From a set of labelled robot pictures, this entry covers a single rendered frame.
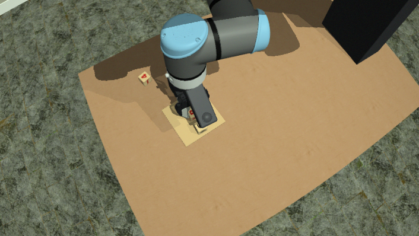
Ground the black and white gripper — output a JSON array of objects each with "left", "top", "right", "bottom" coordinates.
[{"left": 167, "top": 78, "right": 190, "bottom": 119}]

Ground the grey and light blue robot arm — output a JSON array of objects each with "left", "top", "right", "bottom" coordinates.
[{"left": 160, "top": 0, "right": 270, "bottom": 128}]

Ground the cream block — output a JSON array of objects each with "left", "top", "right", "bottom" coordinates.
[
  {"left": 188, "top": 108, "right": 195, "bottom": 121},
  {"left": 194, "top": 122, "right": 207, "bottom": 135},
  {"left": 138, "top": 71, "right": 152, "bottom": 86}
]

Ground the pale yellow mat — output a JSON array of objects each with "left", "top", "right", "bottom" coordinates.
[{"left": 162, "top": 101, "right": 226, "bottom": 147}]

